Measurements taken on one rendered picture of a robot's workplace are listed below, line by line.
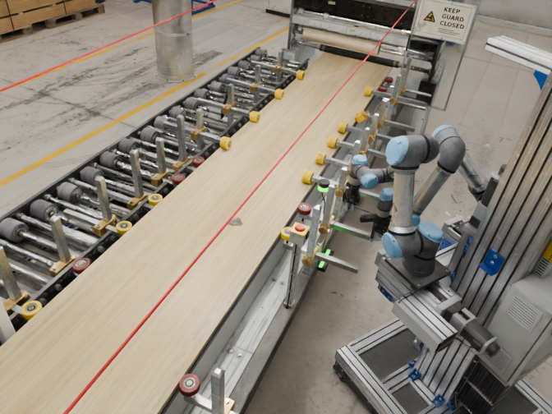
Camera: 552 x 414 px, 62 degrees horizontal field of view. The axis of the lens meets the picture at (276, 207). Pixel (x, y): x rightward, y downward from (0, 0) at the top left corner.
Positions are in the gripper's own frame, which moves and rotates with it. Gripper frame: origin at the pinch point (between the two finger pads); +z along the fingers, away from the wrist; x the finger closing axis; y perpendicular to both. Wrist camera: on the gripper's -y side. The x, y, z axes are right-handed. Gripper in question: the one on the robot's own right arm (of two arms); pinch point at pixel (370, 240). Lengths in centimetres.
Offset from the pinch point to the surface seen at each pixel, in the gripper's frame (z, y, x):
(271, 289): 21, -42, -43
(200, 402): 1, -37, -126
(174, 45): 35, -321, 282
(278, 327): 13, -26, -71
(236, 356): 21, -40, -89
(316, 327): 83, -19, -8
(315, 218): -27.8, -26.5, -30.7
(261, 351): 13, -28, -87
